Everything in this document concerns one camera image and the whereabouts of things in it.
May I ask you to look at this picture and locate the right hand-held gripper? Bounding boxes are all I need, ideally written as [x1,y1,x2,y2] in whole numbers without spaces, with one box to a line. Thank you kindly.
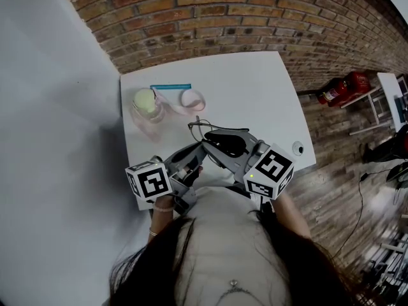
[203,130,296,201]

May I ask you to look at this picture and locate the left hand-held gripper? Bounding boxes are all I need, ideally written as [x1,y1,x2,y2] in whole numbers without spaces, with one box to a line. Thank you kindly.
[125,142,208,215]

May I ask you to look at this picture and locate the thin-framed eyeglasses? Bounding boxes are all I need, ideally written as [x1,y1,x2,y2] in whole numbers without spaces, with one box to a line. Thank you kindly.
[187,115,251,143]

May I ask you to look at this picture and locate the person's left forearm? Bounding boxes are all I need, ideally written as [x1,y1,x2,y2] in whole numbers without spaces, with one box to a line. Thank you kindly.
[148,199,176,244]

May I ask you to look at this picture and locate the person's right forearm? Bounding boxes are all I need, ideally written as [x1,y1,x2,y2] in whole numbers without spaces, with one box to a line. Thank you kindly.
[272,193,312,239]

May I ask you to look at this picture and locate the person's left hand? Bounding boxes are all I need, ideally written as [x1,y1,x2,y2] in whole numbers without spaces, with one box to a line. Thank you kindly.
[182,165,204,189]

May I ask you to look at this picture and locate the person's black trousers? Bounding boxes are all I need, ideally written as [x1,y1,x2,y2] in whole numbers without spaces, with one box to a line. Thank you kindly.
[224,186,253,201]

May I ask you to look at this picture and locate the clear pink zip pouch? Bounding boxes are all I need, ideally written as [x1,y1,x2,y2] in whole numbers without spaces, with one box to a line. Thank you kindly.
[131,87,207,142]

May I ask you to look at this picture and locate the blue ruler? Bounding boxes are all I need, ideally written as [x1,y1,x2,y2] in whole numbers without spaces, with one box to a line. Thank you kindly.
[149,82,193,91]

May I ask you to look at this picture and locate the light green round sponge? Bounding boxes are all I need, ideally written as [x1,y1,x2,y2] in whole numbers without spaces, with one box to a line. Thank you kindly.
[130,87,167,124]

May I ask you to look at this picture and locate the person's white shirt torso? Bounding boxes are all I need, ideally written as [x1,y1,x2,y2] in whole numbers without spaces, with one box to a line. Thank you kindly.
[173,186,295,306]

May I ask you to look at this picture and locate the red fire extinguisher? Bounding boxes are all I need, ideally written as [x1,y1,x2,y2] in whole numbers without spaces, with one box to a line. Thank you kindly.
[316,77,352,106]

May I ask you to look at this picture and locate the red fire extinguisher box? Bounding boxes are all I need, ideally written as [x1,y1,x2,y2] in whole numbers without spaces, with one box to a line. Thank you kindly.
[328,71,372,108]

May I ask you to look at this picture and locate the black and green object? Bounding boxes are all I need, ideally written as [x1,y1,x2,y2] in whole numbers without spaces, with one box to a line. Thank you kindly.
[386,163,408,183]

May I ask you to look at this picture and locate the white side table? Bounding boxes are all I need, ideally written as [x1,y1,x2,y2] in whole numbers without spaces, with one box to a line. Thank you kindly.
[377,71,408,132]

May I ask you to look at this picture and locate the dark monitor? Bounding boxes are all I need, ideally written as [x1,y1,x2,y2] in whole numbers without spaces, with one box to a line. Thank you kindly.
[393,94,408,124]

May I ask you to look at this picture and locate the metal rack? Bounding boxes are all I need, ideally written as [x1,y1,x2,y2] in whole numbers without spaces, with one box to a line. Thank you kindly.
[363,237,408,296]

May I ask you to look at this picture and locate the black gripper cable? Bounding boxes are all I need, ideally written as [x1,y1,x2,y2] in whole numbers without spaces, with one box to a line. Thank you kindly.
[254,194,277,217]

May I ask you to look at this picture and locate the silver pendant necklace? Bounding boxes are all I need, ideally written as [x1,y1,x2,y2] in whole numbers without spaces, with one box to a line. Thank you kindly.
[219,278,259,303]

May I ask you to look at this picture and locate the black floor cable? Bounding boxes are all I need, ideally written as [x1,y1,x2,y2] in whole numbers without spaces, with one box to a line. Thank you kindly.
[334,170,397,258]

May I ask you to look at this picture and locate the white metal frame stand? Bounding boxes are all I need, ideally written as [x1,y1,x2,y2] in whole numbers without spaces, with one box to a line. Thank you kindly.
[340,85,395,137]

